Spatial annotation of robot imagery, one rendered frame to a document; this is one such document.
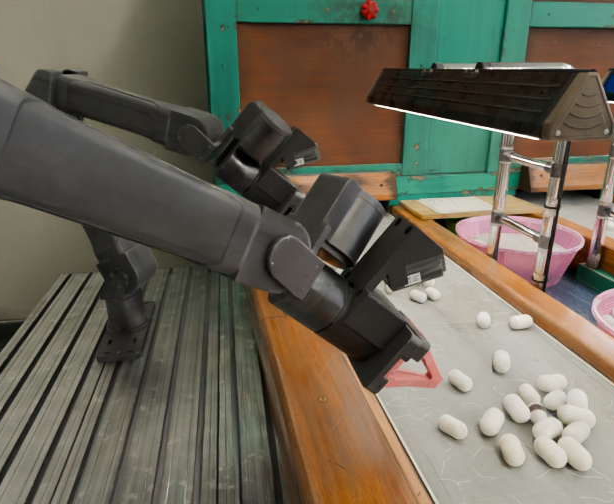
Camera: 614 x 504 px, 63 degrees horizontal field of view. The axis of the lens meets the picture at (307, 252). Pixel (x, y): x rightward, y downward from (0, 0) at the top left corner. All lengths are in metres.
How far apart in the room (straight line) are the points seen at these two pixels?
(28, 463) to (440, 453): 0.48
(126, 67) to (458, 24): 1.21
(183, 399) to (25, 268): 1.65
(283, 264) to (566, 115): 0.36
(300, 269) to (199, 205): 0.10
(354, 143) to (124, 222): 1.07
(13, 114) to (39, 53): 1.87
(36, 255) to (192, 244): 1.98
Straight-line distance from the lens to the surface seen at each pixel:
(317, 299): 0.43
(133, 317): 0.93
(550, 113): 0.61
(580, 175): 1.61
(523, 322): 0.83
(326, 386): 0.61
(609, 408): 0.71
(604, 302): 0.95
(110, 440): 0.73
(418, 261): 0.45
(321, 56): 1.30
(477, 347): 0.77
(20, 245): 2.31
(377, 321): 0.45
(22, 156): 0.29
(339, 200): 0.43
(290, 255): 0.38
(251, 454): 0.67
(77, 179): 0.30
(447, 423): 0.59
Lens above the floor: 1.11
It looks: 20 degrees down
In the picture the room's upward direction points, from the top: straight up
